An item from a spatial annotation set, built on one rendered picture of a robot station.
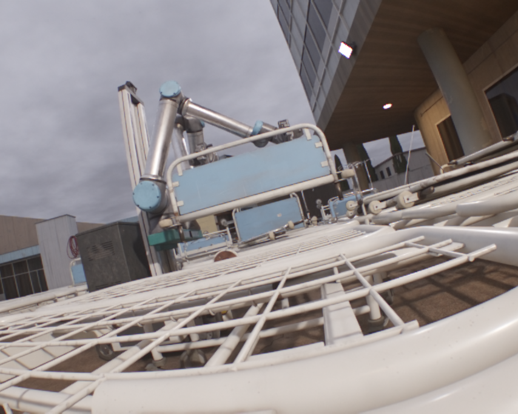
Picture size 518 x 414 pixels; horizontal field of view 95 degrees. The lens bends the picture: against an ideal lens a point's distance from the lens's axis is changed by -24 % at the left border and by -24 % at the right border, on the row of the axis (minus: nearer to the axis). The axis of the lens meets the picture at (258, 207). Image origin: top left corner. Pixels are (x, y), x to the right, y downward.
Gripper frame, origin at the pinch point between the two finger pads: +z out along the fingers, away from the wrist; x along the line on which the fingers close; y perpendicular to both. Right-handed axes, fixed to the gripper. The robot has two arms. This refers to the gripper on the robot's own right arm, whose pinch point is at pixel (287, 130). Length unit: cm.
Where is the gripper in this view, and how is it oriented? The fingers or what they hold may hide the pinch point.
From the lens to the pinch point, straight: 142.4
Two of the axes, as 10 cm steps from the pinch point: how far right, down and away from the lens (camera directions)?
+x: -2.6, -9.6, -0.8
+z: -0.1, 0.8, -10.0
